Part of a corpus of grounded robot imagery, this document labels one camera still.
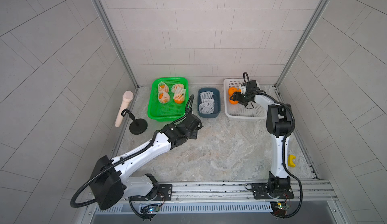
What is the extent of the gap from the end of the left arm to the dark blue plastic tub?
0.36 metres

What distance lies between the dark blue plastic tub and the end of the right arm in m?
0.09

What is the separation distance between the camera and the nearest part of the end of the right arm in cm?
81

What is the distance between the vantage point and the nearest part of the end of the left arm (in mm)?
532

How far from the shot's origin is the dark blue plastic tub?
39.3 inches
